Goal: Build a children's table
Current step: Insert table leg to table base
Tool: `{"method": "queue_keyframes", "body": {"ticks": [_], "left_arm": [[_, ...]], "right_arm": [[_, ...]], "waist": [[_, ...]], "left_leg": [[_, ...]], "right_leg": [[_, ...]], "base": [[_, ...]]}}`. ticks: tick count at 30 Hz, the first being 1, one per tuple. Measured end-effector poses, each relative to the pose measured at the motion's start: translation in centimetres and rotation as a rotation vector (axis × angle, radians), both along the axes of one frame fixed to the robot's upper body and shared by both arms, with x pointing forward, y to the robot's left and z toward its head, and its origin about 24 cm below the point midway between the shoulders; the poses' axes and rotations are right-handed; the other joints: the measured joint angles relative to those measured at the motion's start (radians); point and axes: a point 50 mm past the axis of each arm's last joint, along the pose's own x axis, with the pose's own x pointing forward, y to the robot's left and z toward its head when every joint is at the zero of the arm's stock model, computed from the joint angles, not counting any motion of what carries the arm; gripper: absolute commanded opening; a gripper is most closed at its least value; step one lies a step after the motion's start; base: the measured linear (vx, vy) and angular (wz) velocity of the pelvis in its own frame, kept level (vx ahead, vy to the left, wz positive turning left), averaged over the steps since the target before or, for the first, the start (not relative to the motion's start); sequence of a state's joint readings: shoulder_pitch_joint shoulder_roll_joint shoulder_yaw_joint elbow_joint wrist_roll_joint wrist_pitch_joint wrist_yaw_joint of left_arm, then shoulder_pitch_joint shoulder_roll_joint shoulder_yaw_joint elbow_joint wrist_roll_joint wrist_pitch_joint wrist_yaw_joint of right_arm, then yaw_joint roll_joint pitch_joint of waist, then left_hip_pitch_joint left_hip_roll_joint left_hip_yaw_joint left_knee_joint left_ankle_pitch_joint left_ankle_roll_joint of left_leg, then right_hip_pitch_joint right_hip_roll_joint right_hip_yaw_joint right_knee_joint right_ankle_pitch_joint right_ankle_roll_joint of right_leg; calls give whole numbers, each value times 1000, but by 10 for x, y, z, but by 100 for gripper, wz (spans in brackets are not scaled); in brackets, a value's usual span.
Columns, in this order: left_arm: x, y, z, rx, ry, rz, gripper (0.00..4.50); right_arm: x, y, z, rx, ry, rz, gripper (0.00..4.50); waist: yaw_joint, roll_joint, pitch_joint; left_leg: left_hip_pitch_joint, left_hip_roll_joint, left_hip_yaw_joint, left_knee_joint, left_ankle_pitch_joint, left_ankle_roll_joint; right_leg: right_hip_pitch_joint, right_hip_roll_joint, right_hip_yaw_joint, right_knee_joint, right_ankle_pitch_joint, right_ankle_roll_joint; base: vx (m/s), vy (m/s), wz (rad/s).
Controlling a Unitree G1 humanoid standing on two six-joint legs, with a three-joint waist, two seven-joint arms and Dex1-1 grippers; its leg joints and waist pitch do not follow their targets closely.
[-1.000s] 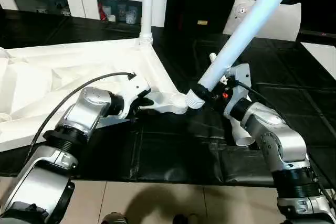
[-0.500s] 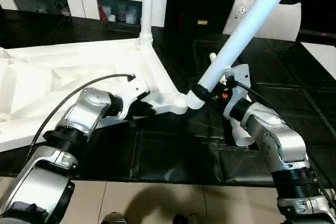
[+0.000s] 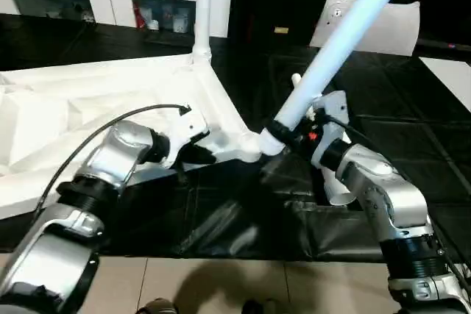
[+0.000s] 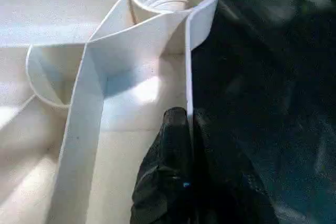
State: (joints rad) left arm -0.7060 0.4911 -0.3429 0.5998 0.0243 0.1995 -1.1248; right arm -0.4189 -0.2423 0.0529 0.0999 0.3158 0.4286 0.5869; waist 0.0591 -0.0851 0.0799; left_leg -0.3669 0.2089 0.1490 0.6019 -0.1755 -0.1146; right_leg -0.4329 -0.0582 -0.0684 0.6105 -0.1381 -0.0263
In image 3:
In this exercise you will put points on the white plastic table top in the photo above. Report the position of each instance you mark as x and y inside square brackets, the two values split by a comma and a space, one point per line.
[73, 108]

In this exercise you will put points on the white plastic table leg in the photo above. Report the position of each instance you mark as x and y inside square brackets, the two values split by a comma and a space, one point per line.
[204, 5]
[338, 193]
[353, 27]

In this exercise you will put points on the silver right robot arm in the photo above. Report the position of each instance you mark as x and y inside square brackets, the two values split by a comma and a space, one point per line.
[383, 189]

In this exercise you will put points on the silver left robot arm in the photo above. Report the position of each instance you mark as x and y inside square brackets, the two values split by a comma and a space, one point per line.
[110, 159]

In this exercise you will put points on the small brown block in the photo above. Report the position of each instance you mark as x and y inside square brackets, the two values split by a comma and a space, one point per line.
[281, 31]

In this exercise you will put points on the black work mat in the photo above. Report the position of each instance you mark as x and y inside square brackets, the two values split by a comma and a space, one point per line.
[412, 152]

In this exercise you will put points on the small white jar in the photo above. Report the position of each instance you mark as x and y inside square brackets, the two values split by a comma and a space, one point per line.
[181, 26]

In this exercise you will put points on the white plastic bag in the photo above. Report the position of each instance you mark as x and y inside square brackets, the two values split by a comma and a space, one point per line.
[390, 27]

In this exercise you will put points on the flat white board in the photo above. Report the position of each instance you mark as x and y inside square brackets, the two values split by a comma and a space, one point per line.
[450, 82]

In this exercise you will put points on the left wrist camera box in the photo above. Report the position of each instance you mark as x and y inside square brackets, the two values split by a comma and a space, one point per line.
[185, 129]

